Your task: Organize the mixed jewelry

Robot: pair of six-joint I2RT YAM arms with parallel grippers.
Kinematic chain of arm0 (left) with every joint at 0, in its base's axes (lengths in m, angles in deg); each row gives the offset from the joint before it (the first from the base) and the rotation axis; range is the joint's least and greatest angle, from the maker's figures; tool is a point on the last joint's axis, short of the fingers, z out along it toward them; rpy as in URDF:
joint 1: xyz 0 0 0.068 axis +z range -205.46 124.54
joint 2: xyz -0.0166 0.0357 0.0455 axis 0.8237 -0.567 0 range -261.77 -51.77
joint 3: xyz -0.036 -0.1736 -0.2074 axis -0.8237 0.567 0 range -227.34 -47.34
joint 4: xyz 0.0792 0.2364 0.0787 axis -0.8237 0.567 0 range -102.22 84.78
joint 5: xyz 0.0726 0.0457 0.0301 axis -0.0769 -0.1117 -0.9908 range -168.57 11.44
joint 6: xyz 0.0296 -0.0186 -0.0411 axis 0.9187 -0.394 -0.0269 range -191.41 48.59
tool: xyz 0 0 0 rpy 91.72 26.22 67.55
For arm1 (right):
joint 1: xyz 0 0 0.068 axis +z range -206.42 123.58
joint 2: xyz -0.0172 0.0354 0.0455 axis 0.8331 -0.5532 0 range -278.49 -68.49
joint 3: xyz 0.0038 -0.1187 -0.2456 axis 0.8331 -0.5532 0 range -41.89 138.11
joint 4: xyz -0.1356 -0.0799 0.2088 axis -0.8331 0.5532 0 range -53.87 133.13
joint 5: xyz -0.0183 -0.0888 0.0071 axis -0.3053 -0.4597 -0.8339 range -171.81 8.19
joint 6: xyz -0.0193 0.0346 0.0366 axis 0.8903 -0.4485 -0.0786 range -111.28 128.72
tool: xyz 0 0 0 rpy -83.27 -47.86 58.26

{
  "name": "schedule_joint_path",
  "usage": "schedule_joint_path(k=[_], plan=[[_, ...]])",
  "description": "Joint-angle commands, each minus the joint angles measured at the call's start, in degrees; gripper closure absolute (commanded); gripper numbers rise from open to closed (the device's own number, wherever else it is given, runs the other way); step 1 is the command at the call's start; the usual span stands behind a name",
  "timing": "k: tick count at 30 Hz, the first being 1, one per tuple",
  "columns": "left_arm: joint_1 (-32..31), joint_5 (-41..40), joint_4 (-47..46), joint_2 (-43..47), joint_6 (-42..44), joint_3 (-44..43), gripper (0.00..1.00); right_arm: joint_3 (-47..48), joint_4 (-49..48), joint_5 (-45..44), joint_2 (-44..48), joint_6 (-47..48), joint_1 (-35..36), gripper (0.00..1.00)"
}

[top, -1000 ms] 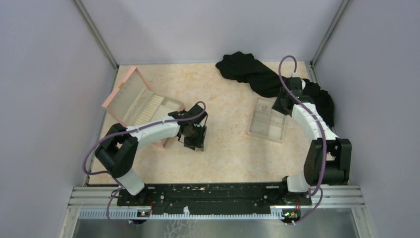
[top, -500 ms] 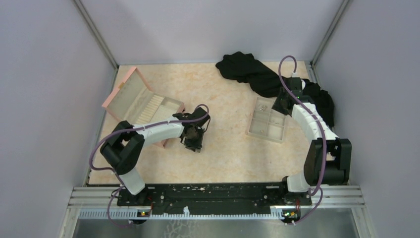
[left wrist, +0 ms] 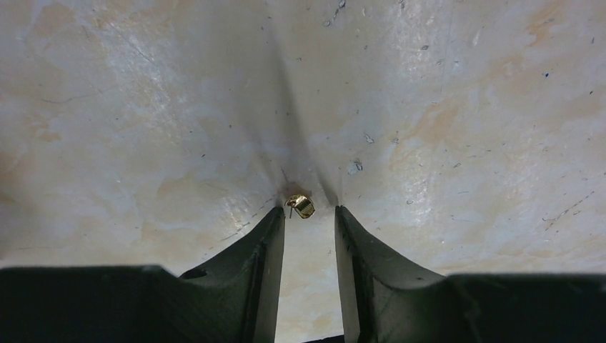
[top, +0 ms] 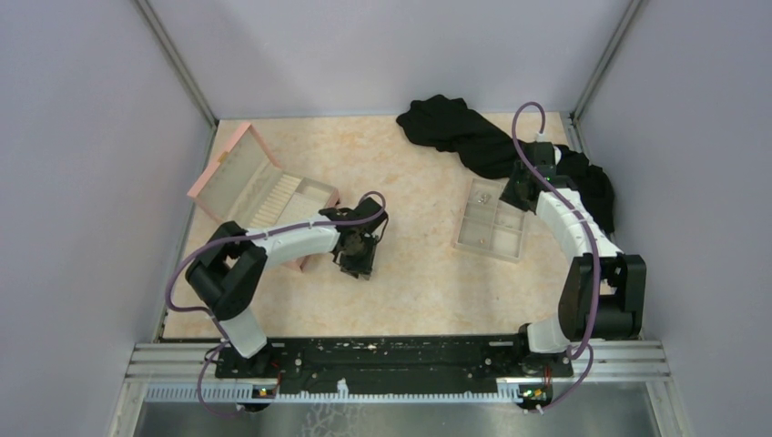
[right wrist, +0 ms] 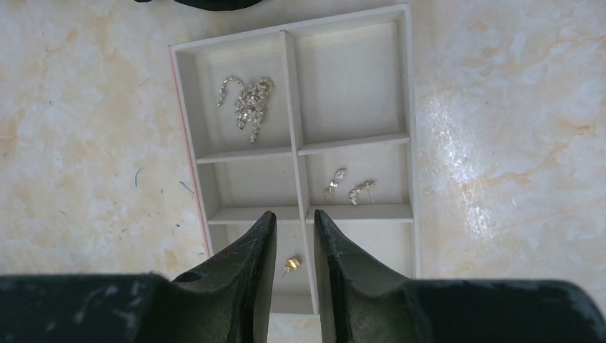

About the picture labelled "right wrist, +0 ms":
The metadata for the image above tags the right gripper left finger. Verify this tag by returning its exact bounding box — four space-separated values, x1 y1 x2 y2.
1 212 277 342

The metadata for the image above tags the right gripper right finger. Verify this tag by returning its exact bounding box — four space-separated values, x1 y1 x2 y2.
314 210 605 342

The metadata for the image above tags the small gold earring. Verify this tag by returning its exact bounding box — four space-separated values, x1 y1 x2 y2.
282 256 302 277

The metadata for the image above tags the small silver earring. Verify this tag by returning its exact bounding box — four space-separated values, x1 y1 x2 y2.
348 179 376 206
324 168 347 201

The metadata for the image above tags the beige divided tray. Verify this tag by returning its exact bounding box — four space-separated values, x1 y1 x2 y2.
170 4 422 315

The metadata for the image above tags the silver chain necklace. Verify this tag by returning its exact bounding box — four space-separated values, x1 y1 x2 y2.
216 76 276 144

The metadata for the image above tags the black cloth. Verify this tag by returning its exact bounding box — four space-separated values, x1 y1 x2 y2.
132 0 264 11

